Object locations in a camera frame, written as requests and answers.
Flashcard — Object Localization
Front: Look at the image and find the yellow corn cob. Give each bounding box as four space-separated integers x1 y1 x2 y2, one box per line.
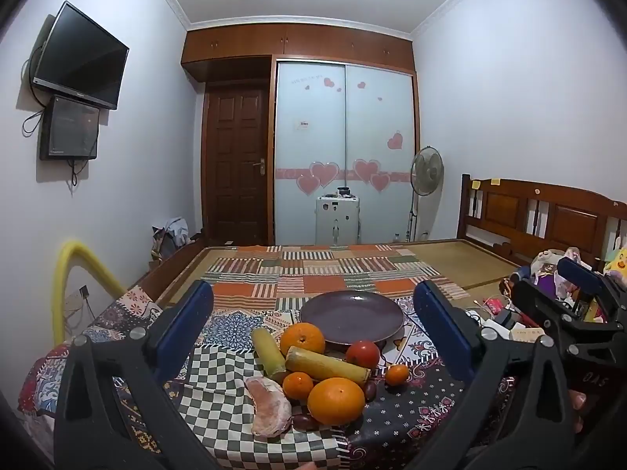
285 346 371 383

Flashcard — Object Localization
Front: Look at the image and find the white plastic bag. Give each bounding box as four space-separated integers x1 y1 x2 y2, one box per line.
531 249 569 276

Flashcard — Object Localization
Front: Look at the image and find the large orange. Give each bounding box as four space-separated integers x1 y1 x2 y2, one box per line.
307 377 366 427
279 322 326 358

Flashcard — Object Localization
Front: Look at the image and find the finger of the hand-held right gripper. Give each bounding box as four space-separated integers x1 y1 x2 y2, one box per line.
557 256 627 324
511 278 613 353

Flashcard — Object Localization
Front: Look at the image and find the white box appliance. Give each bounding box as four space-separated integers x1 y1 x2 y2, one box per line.
315 195 362 246

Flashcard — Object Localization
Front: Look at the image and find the checkered printed blanket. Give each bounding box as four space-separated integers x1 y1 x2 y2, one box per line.
17 286 520 470

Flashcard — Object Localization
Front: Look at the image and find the yellow plush toy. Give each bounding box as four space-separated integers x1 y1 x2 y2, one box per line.
605 247 627 276

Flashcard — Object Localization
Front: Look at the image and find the orange striped patchwork blanket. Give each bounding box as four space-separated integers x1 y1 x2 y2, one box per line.
201 245 472 312

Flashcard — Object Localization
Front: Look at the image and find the red tomato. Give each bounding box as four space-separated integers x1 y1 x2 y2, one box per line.
346 340 382 370

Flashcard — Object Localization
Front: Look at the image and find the small tangerine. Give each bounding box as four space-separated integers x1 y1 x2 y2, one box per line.
384 363 410 387
283 371 315 401

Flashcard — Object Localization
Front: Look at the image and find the wooden wardrobe with glass doors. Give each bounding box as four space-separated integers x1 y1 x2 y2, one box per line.
181 23 419 246

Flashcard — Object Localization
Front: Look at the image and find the green-yellow corn cob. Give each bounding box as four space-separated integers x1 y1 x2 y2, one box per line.
251 328 288 379

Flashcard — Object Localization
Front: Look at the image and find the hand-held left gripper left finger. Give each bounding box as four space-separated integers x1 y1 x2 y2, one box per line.
54 280 221 470

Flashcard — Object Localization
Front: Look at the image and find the wall-mounted black television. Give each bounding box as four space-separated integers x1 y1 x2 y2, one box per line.
32 1 130 110

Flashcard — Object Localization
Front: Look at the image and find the standing electric fan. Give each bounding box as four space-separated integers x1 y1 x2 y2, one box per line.
406 146 445 244

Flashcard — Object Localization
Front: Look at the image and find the pile of clothes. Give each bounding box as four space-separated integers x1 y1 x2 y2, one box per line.
152 216 191 260

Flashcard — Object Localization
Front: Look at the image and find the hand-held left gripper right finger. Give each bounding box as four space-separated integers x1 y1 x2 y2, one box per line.
414 281 577 470

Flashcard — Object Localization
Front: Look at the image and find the black looped cable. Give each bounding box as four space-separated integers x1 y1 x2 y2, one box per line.
22 108 46 136

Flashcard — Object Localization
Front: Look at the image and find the dark purple plate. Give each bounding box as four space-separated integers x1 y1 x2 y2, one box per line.
300 290 406 347

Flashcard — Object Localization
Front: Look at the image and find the small black wall monitor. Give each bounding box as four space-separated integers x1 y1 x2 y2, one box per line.
39 94 101 161

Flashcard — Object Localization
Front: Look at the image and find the yellow foam tube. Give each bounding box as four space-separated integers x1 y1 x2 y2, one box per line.
55 240 126 346

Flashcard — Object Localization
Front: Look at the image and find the person's right hand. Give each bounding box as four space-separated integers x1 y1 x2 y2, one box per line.
568 390 596 434

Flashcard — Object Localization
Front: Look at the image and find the brown wooden door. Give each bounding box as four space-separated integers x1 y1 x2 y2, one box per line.
202 83 272 246

